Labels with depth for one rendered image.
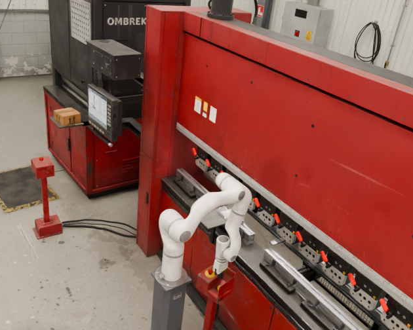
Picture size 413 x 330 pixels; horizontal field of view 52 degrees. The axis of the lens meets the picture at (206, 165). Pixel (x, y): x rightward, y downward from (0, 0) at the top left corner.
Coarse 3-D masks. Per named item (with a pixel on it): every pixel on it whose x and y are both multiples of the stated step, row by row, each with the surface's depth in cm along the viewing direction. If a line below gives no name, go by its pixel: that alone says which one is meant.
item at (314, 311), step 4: (304, 304) 257; (304, 308) 257; (308, 308) 254; (312, 308) 255; (316, 308) 255; (308, 312) 254; (312, 312) 252; (316, 312) 252; (320, 312) 252; (312, 316) 252; (316, 316) 250; (320, 316) 250; (324, 316) 250; (316, 320) 250; (320, 320) 247; (324, 320) 247; (328, 320) 248; (320, 324) 248; (324, 324) 245; (328, 324) 245; (332, 324) 245; (324, 328) 245; (328, 328) 243; (332, 328) 243
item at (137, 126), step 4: (124, 120) 399; (128, 120) 400; (132, 120) 401; (124, 124) 406; (128, 124) 400; (132, 124) 393; (136, 124) 394; (140, 124) 395; (124, 128) 399; (132, 128) 400; (136, 128) 386; (140, 128) 387; (136, 132) 393; (140, 132) 380; (140, 136) 387
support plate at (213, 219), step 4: (220, 208) 323; (224, 208) 323; (212, 212) 317; (216, 212) 317; (208, 216) 312; (212, 216) 312; (216, 216) 313; (220, 216) 313; (204, 220) 307; (208, 220) 307; (212, 220) 308; (216, 220) 308; (220, 220) 309; (224, 220) 310; (204, 224) 302; (208, 224) 303; (212, 224) 304; (216, 224) 304; (220, 224) 305; (224, 224) 307; (208, 228) 299
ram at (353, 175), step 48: (192, 48) 320; (192, 96) 332; (240, 96) 282; (288, 96) 244; (336, 96) 220; (240, 144) 290; (288, 144) 251; (336, 144) 221; (384, 144) 197; (288, 192) 258; (336, 192) 226; (384, 192) 202; (336, 240) 232; (384, 240) 206; (384, 288) 211
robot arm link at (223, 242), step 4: (220, 236) 265; (224, 236) 265; (216, 240) 264; (220, 240) 262; (224, 240) 262; (228, 240) 263; (216, 244) 264; (220, 244) 261; (224, 244) 260; (228, 244) 262; (216, 248) 265; (220, 248) 262; (224, 248) 261; (216, 252) 267; (220, 252) 263; (216, 256) 268; (220, 256) 265
